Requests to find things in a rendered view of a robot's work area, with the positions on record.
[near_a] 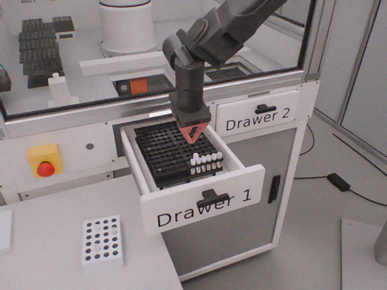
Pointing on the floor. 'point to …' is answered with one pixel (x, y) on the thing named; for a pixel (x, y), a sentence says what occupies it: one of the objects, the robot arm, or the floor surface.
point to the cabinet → (282, 181)
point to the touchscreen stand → (363, 256)
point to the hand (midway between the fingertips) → (188, 135)
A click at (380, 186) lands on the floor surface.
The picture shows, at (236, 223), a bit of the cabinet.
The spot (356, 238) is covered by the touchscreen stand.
